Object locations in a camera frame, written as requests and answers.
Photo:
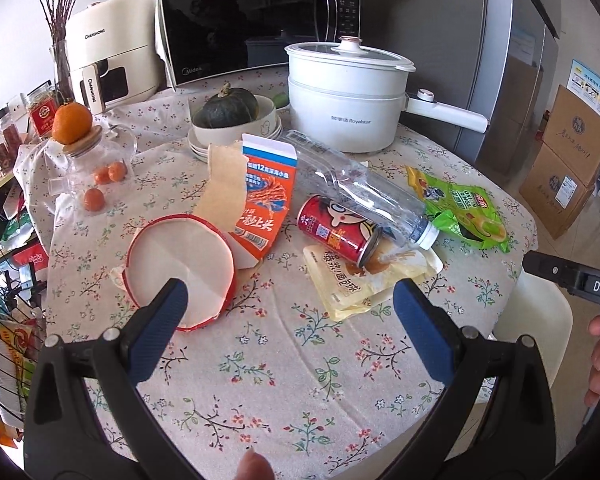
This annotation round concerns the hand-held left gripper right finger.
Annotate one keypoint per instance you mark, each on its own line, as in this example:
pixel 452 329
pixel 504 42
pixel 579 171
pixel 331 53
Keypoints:
pixel 425 332

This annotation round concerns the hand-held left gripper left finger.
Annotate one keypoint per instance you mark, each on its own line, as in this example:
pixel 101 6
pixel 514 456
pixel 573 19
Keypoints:
pixel 160 327

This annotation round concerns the round red-rimmed paper box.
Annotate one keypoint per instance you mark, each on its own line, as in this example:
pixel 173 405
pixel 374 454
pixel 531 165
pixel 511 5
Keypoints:
pixel 180 255

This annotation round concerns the orange and white carton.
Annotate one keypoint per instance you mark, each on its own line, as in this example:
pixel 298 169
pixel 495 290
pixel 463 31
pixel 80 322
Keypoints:
pixel 260 195

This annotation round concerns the clear plastic bottle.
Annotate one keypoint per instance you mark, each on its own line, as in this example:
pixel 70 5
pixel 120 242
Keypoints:
pixel 350 180

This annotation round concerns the person's right hand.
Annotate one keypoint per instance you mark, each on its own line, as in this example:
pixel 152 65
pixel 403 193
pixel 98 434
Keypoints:
pixel 597 360

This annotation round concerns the person's left hand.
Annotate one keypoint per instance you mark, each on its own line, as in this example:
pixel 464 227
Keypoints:
pixel 254 467

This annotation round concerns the white chair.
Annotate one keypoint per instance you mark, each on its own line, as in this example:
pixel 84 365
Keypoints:
pixel 535 320

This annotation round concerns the yellow bread wrapper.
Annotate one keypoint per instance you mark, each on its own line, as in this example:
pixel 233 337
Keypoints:
pixel 350 285

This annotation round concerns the large cardboard box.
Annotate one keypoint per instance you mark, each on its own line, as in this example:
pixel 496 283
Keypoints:
pixel 555 195

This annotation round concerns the green snack bag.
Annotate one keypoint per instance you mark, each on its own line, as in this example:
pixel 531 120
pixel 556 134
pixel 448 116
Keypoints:
pixel 460 205

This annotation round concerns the red drink can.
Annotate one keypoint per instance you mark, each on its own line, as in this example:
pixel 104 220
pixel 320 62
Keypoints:
pixel 335 227

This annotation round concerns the small kumquat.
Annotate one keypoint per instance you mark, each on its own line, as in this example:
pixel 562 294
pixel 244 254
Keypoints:
pixel 116 171
pixel 101 176
pixel 93 199

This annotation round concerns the small cardboard box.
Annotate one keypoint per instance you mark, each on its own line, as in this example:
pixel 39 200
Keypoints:
pixel 580 135

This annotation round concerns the glass teapot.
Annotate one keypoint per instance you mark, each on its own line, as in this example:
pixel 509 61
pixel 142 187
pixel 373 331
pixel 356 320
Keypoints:
pixel 80 175

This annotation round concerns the stack of white plates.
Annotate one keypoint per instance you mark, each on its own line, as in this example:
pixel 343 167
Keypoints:
pixel 200 147

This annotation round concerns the wooden teapot lid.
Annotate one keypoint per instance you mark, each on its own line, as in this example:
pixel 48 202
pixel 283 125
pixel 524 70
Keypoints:
pixel 82 144

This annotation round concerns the large orange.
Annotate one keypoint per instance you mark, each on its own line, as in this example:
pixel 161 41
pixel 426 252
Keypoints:
pixel 71 122

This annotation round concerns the white ceramic bowl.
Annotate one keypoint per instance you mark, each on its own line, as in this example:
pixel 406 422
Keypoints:
pixel 260 125

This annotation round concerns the dark green pumpkin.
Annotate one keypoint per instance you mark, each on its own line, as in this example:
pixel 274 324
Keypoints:
pixel 227 109

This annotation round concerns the white electric cooking pot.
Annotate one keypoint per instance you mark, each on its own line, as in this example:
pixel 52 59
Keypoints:
pixel 340 110

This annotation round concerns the jar of dried red food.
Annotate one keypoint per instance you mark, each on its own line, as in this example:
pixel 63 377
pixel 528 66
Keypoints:
pixel 4 145

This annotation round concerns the red label jar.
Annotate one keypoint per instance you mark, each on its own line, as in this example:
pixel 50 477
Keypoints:
pixel 42 115

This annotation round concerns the small green vegetable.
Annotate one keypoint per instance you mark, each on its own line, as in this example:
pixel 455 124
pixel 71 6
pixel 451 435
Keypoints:
pixel 280 100

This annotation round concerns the glass vase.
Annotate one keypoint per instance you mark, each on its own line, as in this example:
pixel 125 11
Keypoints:
pixel 60 70

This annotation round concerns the white air fryer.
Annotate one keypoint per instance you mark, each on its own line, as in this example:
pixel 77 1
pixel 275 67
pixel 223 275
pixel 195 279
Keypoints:
pixel 115 45

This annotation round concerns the grey refrigerator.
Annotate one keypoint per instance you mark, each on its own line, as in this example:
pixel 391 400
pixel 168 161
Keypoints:
pixel 455 20

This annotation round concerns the black microwave oven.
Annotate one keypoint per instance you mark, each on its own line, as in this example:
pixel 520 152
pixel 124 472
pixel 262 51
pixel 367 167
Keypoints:
pixel 240 20

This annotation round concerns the bare twig bunch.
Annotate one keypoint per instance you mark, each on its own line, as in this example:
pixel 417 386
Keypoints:
pixel 60 5

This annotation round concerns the wall poster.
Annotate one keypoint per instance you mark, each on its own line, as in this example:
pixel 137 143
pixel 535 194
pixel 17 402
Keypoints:
pixel 594 87

